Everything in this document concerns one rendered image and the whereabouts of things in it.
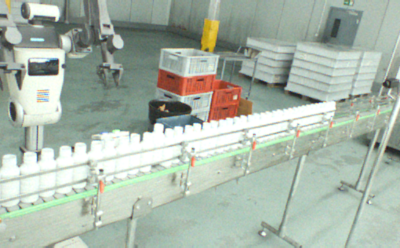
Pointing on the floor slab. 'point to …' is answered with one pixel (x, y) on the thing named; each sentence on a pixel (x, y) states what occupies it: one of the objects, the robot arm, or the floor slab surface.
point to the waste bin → (165, 110)
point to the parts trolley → (234, 66)
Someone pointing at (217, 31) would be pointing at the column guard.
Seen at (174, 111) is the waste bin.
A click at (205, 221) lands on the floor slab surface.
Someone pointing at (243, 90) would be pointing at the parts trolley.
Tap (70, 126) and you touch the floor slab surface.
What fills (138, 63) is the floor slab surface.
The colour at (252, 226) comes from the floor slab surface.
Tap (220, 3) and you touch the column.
